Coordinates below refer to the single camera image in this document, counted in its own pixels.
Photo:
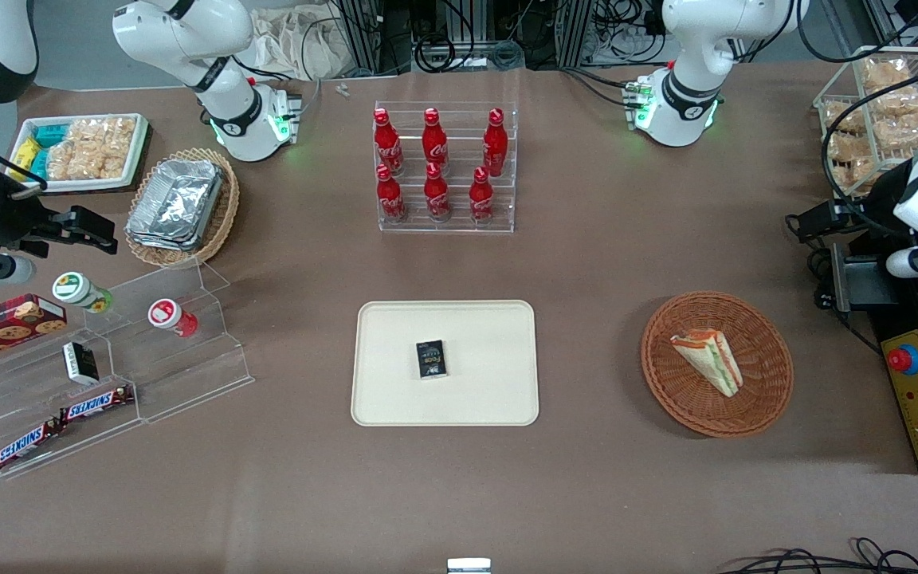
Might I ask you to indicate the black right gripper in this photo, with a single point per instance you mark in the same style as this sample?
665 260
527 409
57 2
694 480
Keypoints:
6 218

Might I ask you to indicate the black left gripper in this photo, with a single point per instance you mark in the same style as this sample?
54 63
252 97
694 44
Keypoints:
880 202

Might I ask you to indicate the triangle sandwich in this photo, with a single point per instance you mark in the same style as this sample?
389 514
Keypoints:
710 359

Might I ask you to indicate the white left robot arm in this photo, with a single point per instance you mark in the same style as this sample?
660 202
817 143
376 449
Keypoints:
690 80

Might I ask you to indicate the white rectangular snack tray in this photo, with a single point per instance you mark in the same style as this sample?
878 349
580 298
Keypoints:
140 151

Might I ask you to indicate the aluminium foil tray stack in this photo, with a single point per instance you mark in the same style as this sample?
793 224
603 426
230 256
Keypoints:
176 203

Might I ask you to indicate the light wicker basket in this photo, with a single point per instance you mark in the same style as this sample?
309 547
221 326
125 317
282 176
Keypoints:
224 215

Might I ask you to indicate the brown wicker basket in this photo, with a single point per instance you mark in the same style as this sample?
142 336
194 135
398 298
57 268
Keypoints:
762 375

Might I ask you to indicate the beige plastic tray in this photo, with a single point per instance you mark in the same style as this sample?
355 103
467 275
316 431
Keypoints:
475 399

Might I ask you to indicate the green sunflower lid cup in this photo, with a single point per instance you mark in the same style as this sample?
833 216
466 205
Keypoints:
76 288

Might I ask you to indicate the clear rice cracker bag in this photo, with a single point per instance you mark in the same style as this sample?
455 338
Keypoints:
845 118
853 159
72 151
913 131
885 73
904 102
116 147

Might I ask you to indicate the teal snack packet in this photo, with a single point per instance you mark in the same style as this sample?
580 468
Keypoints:
51 134
39 163

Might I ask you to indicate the yellow snack packet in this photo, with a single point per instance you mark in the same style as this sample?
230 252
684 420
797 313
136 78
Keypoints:
25 153

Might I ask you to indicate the red tartan cookie box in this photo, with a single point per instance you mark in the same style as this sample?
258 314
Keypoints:
5 328

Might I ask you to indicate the red strawberry lid cup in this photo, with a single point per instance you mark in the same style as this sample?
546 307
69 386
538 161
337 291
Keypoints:
166 313

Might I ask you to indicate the small black white box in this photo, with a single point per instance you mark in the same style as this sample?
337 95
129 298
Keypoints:
80 363

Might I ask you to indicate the red emergency stop button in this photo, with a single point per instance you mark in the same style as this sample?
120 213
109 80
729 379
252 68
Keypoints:
903 360

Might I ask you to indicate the Snickers chocolate bar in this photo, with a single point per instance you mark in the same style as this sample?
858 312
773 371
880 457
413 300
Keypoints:
96 404
25 446

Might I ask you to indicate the cream cloth bag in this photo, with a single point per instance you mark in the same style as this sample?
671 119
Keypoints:
300 44

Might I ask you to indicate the red cola bottle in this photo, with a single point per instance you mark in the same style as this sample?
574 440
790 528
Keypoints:
495 145
387 143
390 198
434 142
437 195
481 199

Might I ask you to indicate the clear acrylic bottle rack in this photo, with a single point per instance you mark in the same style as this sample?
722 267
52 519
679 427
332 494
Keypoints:
459 226

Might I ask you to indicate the small black printed packet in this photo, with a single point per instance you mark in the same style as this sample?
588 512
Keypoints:
431 359

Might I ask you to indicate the small white device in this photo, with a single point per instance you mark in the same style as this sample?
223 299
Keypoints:
468 566

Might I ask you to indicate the grey metal bracket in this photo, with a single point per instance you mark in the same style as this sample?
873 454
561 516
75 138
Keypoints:
865 287

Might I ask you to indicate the aluminium frame post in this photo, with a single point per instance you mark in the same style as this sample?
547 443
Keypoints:
574 32
363 36

